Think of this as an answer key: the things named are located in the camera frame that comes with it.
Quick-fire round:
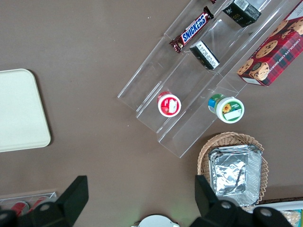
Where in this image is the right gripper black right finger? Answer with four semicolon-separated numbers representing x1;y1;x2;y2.
194;175;249;227

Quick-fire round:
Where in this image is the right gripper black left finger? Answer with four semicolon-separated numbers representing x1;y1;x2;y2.
26;175;89;227

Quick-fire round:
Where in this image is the light woven wicker basket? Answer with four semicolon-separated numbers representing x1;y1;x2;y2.
196;131;269;212

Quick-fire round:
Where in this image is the cream rectangular plastic tray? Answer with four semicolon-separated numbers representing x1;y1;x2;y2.
0;68;52;153

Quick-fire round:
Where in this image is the clear acrylic bottle rack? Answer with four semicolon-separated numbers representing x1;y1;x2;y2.
0;188;58;213

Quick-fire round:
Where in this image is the stack of foil trays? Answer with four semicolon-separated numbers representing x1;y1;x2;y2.
208;144;263;206

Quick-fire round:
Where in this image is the white plastic snack bin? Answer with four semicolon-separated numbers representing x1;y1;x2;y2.
241;201;303;227

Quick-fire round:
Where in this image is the large clear cookie snack pack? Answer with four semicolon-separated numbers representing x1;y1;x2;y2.
281;209;303;227

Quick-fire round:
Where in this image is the green lidded yogurt cup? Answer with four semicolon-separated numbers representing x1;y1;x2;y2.
207;94;245;124

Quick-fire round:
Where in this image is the red lidded yogurt cup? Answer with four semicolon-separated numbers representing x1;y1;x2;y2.
157;91;182;118

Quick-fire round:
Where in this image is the clear acrylic stepped shelf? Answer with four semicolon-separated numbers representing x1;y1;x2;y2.
117;0;303;159

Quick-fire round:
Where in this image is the small black carton box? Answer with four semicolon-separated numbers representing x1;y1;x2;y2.
189;40;221;70
222;0;262;28

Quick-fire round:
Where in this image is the red tartan cookie box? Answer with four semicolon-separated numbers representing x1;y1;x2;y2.
236;0;303;87

